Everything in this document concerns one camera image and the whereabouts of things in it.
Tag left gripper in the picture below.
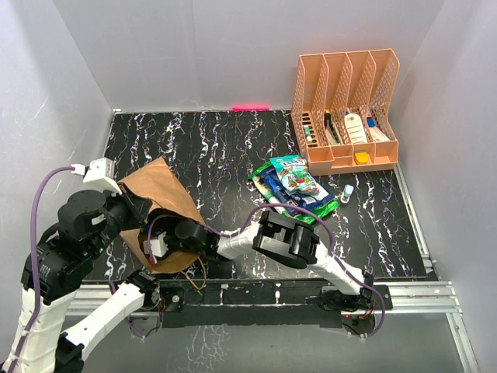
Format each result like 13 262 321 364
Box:
89 180 154 256

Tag blue sea salt vinegar bag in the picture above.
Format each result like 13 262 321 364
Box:
257 166 289 204

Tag white blue snack packet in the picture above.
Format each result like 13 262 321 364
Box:
284 184 339 218

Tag small colourful snack packet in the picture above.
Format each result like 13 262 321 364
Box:
269 155 318 194

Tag green Chuba chips bag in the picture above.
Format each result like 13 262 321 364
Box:
248 161 339 224

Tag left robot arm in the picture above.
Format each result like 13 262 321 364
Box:
1 184 161 372

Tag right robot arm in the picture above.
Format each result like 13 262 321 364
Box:
159 211 382 312

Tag pink tape strip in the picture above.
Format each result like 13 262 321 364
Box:
231 104 270 112

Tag green white small bottles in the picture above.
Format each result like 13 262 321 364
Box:
303 124 317 147

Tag small white blue bottle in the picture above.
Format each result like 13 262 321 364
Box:
339 184 354 204

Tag black yellow marker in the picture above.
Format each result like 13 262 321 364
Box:
324 110 343 145

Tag yellow block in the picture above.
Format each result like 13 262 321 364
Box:
354 152 370 165

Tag white lotion bottle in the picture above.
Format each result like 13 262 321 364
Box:
344 113 368 145

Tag orange mesh file organizer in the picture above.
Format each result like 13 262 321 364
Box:
291 49 400 176

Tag white tube blue cap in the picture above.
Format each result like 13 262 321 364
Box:
367 117 390 142

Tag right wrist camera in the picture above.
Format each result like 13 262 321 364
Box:
143 232 169 264

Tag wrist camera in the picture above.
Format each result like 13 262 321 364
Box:
143 232 169 264
71 158 122 196

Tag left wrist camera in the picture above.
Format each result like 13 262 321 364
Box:
71 158 122 196

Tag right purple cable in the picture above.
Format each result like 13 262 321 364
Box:
145 204 388 340

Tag purple cable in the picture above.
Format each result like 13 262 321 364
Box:
145 204 388 340
0 165 161 373

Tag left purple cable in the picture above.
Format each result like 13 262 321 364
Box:
0 165 161 373

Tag aluminium frame rail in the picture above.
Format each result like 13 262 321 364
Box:
57 165 478 373

